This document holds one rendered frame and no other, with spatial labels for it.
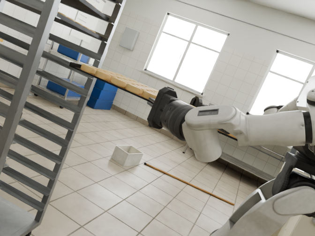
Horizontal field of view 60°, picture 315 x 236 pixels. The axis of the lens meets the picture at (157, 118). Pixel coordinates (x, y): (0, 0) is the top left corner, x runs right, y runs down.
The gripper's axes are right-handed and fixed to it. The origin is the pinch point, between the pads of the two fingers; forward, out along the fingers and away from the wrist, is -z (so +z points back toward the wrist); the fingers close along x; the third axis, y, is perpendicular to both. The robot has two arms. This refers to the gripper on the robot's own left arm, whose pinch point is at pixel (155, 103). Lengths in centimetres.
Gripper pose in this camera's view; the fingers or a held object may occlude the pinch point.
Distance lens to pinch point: 81.6
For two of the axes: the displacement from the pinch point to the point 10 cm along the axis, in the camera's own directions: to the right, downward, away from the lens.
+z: 4.9, 3.4, -8.0
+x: 3.9, -9.1, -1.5
